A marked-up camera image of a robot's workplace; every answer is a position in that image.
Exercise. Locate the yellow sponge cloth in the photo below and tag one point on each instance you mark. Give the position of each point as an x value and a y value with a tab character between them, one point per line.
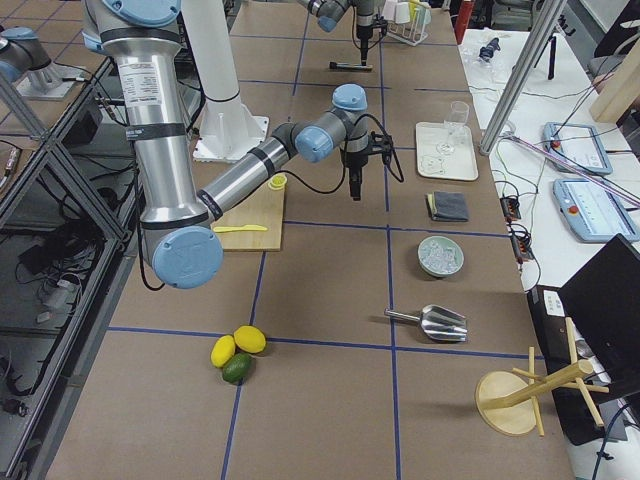
430	205

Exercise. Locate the white cup rack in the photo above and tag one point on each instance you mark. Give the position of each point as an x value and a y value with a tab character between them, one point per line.
407	20

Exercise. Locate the far blue teach pendant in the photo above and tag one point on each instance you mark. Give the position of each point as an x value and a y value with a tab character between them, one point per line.
578	145

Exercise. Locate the blue teach pendant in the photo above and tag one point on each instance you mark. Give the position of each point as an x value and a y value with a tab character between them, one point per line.
593	214
578	145

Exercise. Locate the yellow plastic knife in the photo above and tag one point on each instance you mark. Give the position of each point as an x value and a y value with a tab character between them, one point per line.
240	228

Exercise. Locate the green bowl of ice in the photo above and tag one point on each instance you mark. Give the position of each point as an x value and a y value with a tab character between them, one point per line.
440	256

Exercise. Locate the grey folded cloth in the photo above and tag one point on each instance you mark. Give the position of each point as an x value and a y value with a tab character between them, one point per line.
450	207

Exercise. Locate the white bear tray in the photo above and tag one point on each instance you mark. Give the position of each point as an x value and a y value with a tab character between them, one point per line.
444	155

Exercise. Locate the near blue teach pendant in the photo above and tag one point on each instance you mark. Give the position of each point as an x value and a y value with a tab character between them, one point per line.
593	214

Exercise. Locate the aluminium frame post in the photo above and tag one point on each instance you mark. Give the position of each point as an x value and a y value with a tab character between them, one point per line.
533	48

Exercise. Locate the black laptop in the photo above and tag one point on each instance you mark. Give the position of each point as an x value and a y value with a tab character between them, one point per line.
602	299

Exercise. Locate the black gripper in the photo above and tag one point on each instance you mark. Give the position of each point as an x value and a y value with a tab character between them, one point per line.
363	31
355	163

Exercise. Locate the wooden cup tree stand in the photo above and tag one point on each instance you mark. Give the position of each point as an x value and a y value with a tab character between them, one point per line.
508	401

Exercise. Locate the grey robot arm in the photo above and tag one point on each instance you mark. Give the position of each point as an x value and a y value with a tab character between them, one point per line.
164	102
367	18

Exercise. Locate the steel muddler black tip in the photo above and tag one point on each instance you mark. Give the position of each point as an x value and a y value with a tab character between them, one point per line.
342	66

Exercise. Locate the bottom lemon slice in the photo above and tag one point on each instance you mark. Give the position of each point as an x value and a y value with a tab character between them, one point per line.
277	182

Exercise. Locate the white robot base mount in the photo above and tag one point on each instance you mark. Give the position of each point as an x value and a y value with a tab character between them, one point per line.
228	129

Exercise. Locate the yellow lemon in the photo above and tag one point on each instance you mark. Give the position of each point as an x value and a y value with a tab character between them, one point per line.
250	339
223	350

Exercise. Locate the wooden cutting board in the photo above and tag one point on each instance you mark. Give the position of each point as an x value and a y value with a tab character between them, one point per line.
265	207

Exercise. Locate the steel ice scoop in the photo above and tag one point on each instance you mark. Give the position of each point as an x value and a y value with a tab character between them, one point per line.
437	323

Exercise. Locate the clear wine glass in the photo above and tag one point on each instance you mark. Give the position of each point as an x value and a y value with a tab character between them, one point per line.
454	123

